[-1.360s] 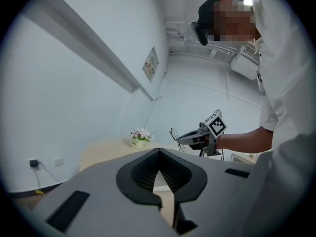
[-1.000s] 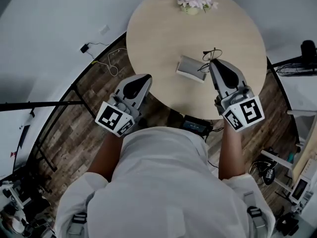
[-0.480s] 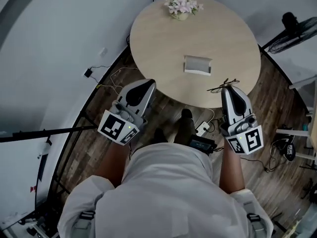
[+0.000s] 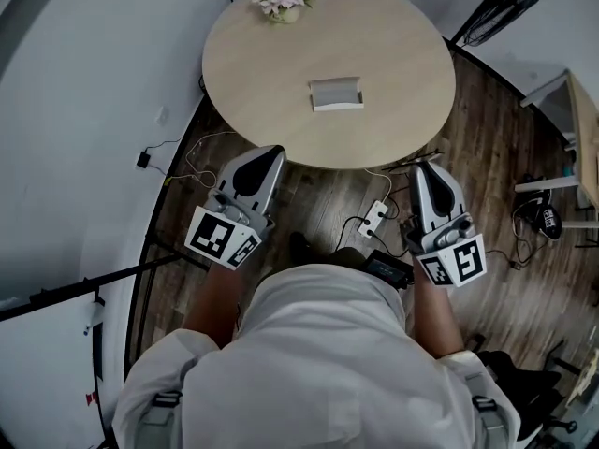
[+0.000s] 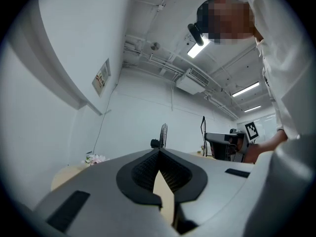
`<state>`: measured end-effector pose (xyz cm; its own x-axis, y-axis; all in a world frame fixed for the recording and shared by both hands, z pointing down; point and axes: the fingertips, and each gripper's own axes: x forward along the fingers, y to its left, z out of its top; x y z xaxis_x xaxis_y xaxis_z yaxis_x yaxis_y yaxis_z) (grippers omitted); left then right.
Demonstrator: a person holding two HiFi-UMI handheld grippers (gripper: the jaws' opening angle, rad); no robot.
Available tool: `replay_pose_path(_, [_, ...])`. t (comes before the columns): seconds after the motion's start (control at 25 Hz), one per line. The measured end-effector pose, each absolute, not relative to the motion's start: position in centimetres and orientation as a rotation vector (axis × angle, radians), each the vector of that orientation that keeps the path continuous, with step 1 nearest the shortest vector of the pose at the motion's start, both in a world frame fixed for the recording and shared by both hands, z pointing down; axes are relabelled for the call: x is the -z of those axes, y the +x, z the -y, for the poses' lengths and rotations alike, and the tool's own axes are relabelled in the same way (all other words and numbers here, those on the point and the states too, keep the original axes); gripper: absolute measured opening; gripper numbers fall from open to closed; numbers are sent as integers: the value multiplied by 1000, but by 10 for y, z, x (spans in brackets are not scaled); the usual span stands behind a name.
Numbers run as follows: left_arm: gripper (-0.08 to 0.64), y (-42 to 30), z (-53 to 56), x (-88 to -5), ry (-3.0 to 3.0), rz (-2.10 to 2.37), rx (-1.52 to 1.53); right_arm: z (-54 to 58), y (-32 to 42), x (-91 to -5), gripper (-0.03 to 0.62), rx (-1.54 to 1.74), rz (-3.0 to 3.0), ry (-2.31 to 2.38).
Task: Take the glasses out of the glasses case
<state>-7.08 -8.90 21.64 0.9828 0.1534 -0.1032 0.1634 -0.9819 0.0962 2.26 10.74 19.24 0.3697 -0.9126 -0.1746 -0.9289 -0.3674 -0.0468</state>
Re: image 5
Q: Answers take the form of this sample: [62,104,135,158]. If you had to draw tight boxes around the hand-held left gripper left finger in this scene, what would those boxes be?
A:
[34,148,182,237]

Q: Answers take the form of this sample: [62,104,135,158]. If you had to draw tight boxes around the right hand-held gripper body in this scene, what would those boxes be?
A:
[228,121,260,163]

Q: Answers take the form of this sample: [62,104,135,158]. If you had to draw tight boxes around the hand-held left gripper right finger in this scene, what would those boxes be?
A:
[158,148,256,237]

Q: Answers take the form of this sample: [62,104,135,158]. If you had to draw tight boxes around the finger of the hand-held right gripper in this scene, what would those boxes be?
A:
[204,132,234,161]

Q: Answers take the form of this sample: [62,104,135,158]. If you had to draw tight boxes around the person's right forearm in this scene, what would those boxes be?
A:
[244,129,289,164]

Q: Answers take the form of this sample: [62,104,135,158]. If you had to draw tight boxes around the white flower bunch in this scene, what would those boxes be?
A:
[81,154,111,166]

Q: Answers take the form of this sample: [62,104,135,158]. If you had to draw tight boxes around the black standing fan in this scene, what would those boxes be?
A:
[150,123,169,150]

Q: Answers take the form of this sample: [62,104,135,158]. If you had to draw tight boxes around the white ceiling air conditioner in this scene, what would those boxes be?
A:
[175,68,210,95]

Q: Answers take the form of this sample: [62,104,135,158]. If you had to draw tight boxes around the person's white shirt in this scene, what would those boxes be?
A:
[251,0,316,141]

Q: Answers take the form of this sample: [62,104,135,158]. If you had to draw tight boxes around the person's head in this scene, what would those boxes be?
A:
[197,0,264,45]

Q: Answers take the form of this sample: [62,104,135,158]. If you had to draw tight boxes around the white ceiling pipe run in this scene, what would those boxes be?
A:
[122,35,239,119]

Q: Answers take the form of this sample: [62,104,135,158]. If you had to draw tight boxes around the black head-mounted camera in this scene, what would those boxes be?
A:
[187,23,205,46]

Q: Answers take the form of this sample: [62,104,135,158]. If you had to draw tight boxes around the framed wall notice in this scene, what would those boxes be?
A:
[91,58,112,98]

